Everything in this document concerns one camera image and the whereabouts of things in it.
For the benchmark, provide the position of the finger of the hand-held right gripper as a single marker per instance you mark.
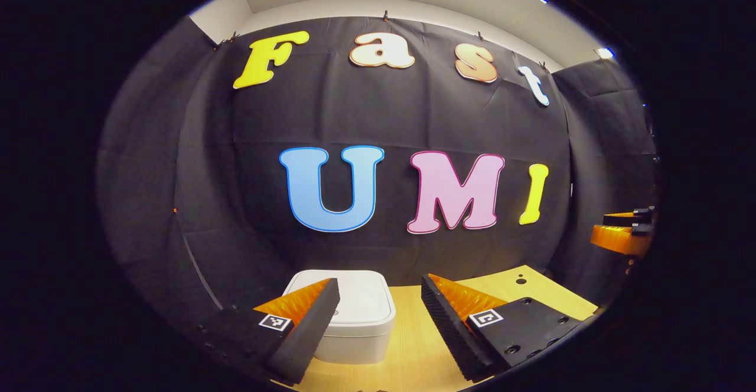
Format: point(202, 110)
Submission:
point(614, 239)
point(620, 219)

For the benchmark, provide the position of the white desktop garbage bin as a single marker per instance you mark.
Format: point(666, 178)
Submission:
point(366, 303)

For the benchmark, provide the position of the wooden desktop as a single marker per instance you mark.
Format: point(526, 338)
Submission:
point(407, 362)

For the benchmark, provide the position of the black backdrop cloth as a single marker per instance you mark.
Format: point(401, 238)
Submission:
point(413, 120)

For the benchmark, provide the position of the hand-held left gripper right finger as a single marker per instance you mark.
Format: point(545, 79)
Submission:
point(449, 330)

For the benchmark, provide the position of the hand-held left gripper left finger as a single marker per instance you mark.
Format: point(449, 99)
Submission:
point(307, 333)

